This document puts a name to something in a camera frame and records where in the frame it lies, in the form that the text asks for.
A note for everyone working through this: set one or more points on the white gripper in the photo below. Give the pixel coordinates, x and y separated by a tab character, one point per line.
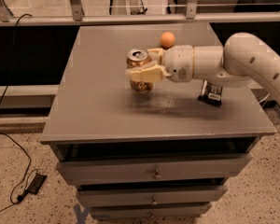
178	62

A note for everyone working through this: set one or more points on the orange soda can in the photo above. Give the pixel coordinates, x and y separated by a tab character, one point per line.
136	59

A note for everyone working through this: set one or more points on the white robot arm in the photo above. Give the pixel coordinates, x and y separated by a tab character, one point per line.
243	58

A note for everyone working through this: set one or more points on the orange ball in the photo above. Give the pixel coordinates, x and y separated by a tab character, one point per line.
167	40

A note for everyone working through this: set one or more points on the black snack packet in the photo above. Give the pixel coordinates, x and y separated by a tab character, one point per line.
211	94

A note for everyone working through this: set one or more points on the grey drawer cabinet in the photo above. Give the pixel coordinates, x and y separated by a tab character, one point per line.
109	140

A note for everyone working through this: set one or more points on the top drawer knob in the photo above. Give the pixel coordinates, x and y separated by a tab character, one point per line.
156	174

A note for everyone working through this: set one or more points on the drawer knob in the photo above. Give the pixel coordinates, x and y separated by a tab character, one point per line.
153	201
156	174

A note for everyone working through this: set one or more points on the middle drawer knob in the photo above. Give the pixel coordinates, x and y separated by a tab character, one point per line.
153	201

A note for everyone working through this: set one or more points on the black power adapter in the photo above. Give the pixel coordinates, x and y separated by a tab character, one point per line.
36	183

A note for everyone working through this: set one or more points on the metal railing frame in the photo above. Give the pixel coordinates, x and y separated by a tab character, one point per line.
91	12

